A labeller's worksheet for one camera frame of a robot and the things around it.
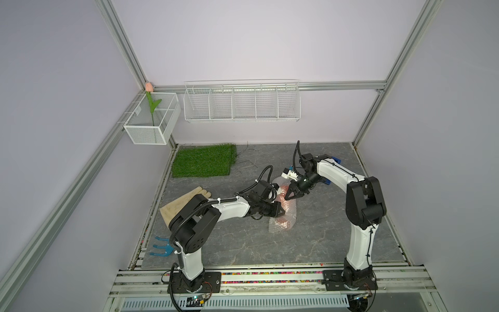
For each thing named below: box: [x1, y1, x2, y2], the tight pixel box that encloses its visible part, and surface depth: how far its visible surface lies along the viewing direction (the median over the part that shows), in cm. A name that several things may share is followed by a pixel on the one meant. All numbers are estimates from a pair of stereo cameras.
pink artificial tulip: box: [144, 81, 162, 127], surface depth 92 cm
